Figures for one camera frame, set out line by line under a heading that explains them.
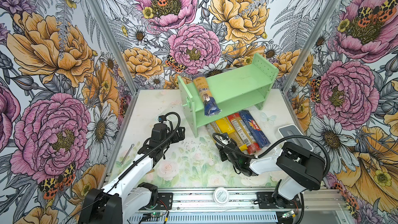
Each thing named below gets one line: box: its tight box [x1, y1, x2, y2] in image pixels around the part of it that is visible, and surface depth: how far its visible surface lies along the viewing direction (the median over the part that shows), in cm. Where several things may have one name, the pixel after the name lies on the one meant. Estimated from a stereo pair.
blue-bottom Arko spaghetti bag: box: [192, 74, 222, 117], surface depth 78 cm
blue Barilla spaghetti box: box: [238, 109, 272, 149], surface depth 96 cm
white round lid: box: [212, 186, 230, 206], surface depth 71 cm
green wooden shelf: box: [177, 52, 279, 138], surface depth 89 cm
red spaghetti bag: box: [227, 113, 262, 155], surface depth 96 cm
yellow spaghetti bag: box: [215, 117, 249, 152], surface depth 99 cm
